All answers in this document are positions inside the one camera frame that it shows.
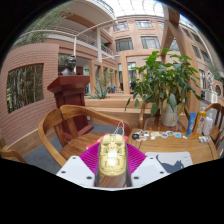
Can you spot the dark red wooden pedestal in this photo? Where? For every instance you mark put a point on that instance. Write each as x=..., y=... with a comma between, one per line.
x=70, y=96

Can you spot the dark bust statue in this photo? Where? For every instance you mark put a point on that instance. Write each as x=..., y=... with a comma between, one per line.
x=69, y=66

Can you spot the white pump bottle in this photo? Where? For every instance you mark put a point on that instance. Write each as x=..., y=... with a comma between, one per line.
x=208, y=126

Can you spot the small white item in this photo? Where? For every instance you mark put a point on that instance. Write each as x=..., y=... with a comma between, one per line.
x=204, y=139

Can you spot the white figure statue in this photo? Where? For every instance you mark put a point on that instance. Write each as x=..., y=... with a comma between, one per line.
x=210, y=80

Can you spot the wooden armchair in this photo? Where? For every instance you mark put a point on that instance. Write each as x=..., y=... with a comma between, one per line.
x=142, y=116
x=10, y=155
x=218, y=116
x=50, y=133

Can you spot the small blue sticker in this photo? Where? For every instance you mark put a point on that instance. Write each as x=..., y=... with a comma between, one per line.
x=178, y=135

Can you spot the blue tube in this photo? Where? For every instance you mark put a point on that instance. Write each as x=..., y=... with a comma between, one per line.
x=191, y=125

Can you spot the large green potted plant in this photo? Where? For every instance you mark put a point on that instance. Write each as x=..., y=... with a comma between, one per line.
x=166, y=80

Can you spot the small black round item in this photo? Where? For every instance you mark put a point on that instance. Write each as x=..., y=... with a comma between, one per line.
x=135, y=136

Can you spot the yellow liquid bottle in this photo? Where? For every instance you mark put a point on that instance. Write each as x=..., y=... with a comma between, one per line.
x=200, y=121

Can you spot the pale yellow card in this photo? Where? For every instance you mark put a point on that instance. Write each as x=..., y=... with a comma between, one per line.
x=155, y=134

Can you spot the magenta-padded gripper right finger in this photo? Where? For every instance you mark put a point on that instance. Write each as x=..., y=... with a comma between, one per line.
x=148, y=170

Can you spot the yellow computer mouse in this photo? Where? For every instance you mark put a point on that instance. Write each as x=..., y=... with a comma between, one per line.
x=112, y=155

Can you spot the grey cat print mouse pad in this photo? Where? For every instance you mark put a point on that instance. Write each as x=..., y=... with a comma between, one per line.
x=170, y=160

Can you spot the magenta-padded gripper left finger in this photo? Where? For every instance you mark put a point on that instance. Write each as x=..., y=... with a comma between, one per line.
x=75, y=170

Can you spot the green agave plant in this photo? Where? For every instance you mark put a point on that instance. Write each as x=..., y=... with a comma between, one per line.
x=99, y=93

